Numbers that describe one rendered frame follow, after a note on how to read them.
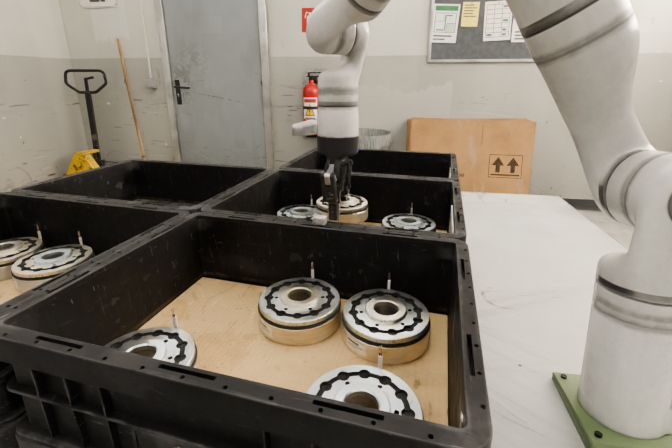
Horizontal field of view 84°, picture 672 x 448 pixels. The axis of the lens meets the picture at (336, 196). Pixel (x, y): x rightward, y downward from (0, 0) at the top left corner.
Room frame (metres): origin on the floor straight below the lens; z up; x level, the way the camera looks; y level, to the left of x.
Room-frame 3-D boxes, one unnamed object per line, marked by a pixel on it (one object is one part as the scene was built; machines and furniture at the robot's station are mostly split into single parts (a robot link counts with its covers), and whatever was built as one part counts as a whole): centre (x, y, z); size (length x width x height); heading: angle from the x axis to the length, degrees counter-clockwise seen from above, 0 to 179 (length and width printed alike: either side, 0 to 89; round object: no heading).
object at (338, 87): (0.68, -0.01, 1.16); 0.09 x 0.07 x 0.15; 121
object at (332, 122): (0.68, 0.01, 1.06); 0.11 x 0.09 x 0.06; 74
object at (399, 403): (0.25, -0.02, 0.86); 0.10 x 0.10 x 0.01
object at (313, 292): (0.41, 0.05, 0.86); 0.05 x 0.05 x 0.01
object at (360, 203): (0.70, -0.01, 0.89); 0.10 x 0.10 x 0.01
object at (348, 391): (0.25, -0.02, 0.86); 0.05 x 0.05 x 0.01
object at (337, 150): (0.68, 0.00, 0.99); 0.08 x 0.08 x 0.09
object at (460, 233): (0.64, -0.02, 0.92); 0.40 x 0.30 x 0.02; 74
